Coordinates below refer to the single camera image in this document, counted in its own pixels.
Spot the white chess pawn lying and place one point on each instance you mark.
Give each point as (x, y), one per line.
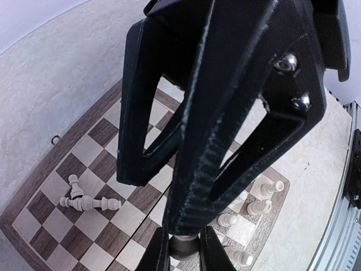
(84, 203)

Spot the white chess pawn row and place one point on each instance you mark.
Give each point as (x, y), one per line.
(227, 220)

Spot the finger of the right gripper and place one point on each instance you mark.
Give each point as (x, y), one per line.
(275, 101)
(155, 47)

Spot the white chess king piece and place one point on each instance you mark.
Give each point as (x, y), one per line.
(268, 189)

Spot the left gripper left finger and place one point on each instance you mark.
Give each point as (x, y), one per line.
(156, 257)

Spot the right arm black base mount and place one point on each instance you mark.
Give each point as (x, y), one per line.
(353, 189)

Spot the wooden chess board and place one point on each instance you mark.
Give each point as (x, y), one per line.
(51, 237)

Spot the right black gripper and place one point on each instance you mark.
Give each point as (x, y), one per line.
(234, 30)

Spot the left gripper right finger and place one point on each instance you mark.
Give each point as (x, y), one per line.
(212, 254)

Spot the white chess pawn standing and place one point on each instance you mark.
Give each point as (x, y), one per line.
(241, 197)

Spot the white chess knight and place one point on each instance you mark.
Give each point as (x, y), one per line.
(259, 208)

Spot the white chess piece edge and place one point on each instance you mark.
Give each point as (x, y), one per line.
(239, 257)

